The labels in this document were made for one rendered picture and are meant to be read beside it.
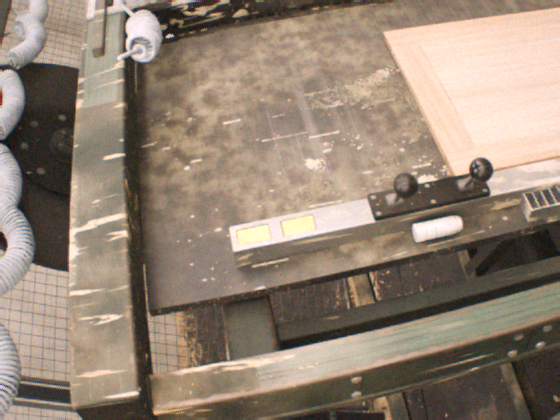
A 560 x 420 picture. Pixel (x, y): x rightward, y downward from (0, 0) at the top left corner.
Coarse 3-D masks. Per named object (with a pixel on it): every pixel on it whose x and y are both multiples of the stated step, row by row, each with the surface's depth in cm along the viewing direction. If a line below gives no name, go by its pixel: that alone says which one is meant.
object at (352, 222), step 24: (528, 168) 111; (552, 168) 111; (504, 192) 108; (288, 216) 110; (312, 216) 110; (336, 216) 109; (360, 216) 109; (408, 216) 108; (432, 216) 109; (264, 240) 108; (288, 240) 107; (312, 240) 108; (336, 240) 109; (360, 240) 110; (240, 264) 109
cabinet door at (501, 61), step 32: (384, 32) 143; (416, 32) 142; (448, 32) 141; (480, 32) 140; (512, 32) 140; (544, 32) 139; (416, 64) 135; (448, 64) 134; (480, 64) 133; (512, 64) 133; (544, 64) 132; (416, 96) 129; (448, 96) 128; (480, 96) 127; (512, 96) 126; (544, 96) 126; (448, 128) 122; (480, 128) 122; (512, 128) 121; (544, 128) 120; (448, 160) 117; (512, 160) 115; (544, 160) 115
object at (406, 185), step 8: (400, 176) 97; (408, 176) 97; (400, 184) 97; (408, 184) 96; (416, 184) 97; (400, 192) 97; (408, 192) 97; (416, 192) 98; (392, 200) 107; (400, 200) 107
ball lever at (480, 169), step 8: (472, 160) 99; (480, 160) 97; (488, 160) 98; (472, 168) 98; (480, 168) 97; (488, 168) 97; (472, 176) 98; (480, 176) 97; (488, 176) 97; (456, 184) 109; (464, 184) 107; (472, 184) 108
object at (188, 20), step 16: (160, 0) 145; (176, 0) 151; (192, 0) 149; (208, 0) 150; (224, 0) 151; (240, 0) 151; (256, 0) 152; (272, 0) 153; (288, 0) 154; (304, 0) 154; (320, 0) 155; (160, 16) 150; (176, 16) 151; (192, 16) 152; (208, 16) 153; (224, 16) 154; (240, 16) 155
